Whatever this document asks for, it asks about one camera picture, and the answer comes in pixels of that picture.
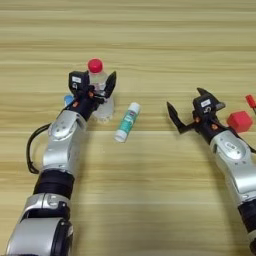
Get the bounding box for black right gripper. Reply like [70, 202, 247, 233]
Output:
[166, 87, 226, 144]

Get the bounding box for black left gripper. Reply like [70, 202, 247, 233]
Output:
[69, 70, 118, 122]

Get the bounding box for clear bottle with red cap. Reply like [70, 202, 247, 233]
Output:
[87, 58, 115, 124]

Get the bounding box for red cube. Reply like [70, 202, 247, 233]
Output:
[226, 110, 254, 134]

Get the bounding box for red marker pen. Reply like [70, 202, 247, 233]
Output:
[245, 94, 256, 114]

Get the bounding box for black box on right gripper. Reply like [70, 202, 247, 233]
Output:
[192, 94, 220, 116]

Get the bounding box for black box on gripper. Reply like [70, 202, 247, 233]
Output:
[68, 70, 91, 93]
[192, 94, 220, 116]

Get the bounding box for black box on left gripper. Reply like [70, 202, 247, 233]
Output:
[68, 70, 91, 93]

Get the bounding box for green and white glue stick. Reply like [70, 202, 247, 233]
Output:
[114, 102, 142, 144]

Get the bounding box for blue glue stick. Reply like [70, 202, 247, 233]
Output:
[63, 94, 75, 108]

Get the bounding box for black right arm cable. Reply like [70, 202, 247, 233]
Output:
[233, 129, 256, 154]

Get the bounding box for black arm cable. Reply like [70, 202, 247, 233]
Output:
[26, 123, 52, 175]
[233, 129, 256, 154]

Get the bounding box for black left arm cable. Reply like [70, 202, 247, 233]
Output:
[26, 123, 52, 175]

